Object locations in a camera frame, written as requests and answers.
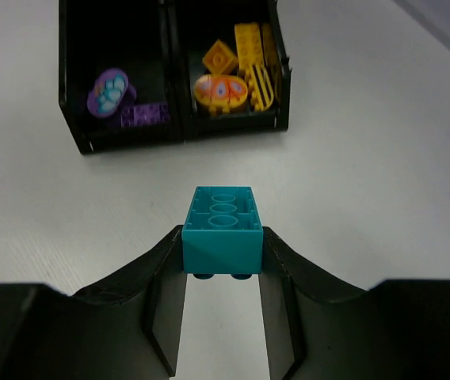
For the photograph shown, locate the purple arch lego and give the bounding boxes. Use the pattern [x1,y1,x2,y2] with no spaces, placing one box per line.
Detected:
[120,102,170,128]

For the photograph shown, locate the purple flower lego block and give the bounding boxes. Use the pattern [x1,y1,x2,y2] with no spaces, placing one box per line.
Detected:
[87,67,137,119]

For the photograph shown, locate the teal 2x4 lego brick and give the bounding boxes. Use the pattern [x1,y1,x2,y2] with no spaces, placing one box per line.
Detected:
[181,186,264,279]

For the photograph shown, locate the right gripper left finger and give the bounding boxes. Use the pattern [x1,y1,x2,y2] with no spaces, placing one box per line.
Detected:
[0,226,186,379]

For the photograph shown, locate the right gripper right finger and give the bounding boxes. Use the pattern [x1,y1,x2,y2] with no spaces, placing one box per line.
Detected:
[258,228,450,379]

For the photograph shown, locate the orange rounded lego block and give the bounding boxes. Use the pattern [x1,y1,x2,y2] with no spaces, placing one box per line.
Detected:
[193,63,277,116]

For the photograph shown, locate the orange and lime lego stack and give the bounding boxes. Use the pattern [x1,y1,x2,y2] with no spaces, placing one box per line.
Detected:
[234,22,278,75]

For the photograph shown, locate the small orange square lego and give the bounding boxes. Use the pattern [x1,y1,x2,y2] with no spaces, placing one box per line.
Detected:
[202,40,238,75]

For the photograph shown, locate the black compartment tray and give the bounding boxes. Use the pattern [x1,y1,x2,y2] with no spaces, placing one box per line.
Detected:
[59,1,292,154]

